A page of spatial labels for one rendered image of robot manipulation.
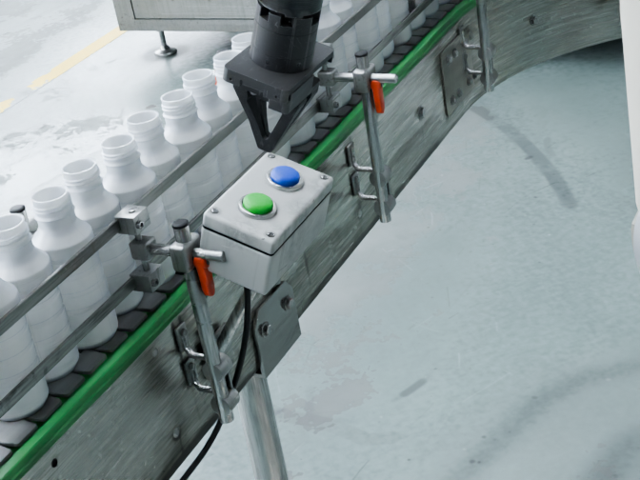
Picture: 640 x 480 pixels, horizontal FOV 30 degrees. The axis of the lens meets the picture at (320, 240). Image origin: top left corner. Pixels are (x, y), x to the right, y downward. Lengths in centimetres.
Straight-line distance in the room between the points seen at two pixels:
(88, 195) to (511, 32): 112
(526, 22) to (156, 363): 114
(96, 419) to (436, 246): 222
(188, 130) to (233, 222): 21
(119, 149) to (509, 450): 151
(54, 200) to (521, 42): 120
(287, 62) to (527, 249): 225
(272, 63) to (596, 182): 258
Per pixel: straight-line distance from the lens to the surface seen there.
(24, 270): 114
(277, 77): 106
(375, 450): 261
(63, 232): 118
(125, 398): 123
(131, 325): 125
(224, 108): 140
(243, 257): 117
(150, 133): 130
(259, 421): 157
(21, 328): 112
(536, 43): 221
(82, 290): 120
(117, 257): 124
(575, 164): 370
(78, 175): 121
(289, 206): 119
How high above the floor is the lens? 163
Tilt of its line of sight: 28 degrees down
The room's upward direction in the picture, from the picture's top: 10 degrees counter-clockwise
